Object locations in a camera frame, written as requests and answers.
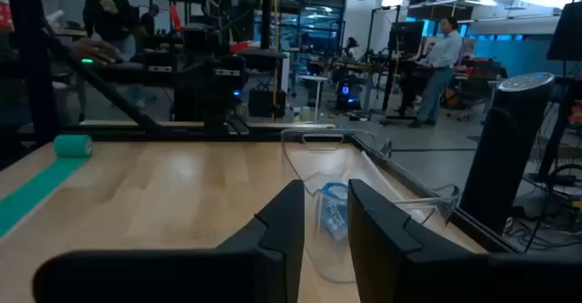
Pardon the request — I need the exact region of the white round side table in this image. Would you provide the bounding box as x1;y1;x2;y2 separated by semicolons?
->
296;75;329;123

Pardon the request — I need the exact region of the person's hand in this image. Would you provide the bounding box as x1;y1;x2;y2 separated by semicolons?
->
69;38;122;66

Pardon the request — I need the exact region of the clear plastic bin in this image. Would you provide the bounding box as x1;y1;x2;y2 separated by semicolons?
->
279;127;463;286

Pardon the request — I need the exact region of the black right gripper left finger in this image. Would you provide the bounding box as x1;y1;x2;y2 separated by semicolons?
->
32;179;306;303

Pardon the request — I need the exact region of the black computer monitor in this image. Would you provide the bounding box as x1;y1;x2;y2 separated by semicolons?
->
387;19;426;59

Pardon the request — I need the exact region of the person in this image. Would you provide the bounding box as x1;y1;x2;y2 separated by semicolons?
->
406;16;466;129
82;0;147;109

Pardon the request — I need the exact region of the teal elastic bandage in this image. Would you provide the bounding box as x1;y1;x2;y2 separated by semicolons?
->
0;134;95;238

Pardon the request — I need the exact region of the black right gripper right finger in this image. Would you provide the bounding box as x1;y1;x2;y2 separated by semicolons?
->
346;178;582;303

